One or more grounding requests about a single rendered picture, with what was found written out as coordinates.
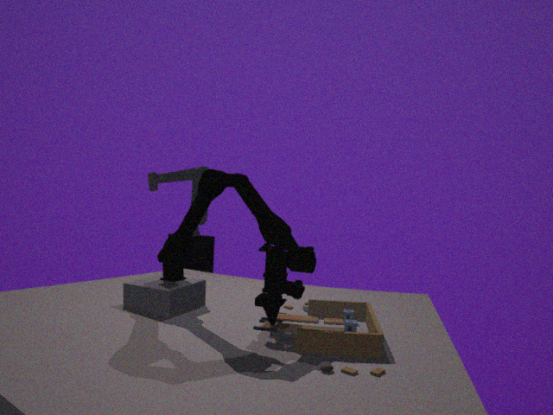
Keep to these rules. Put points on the tan wooden strip with red lines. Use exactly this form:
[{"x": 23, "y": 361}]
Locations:
[{"x": 289, "y": 318}]

